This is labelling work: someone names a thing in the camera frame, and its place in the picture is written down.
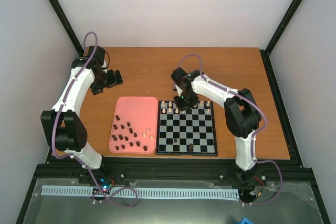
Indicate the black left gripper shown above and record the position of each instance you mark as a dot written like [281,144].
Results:
[113,80]

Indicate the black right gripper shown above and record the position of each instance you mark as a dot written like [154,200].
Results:
[183,107]

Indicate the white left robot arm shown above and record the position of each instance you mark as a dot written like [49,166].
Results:
[65,133]

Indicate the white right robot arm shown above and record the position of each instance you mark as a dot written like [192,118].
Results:
[241,113]

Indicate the black white chess board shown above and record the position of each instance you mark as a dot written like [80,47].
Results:
[193,126]

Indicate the pink plastic tray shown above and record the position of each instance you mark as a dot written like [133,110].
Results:
[142,113]

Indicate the blue plastic object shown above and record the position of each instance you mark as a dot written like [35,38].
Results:
[244,220]

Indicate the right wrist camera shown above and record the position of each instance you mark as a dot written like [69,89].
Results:
[177,75]

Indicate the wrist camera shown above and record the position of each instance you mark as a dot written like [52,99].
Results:
[102,56]
[177,75]

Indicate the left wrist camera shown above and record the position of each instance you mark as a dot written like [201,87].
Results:
[102,56]

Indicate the black aluminium frame rail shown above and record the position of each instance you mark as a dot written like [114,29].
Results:
[222,172]

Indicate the light blue cable duct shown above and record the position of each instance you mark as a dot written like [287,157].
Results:
[141,193]

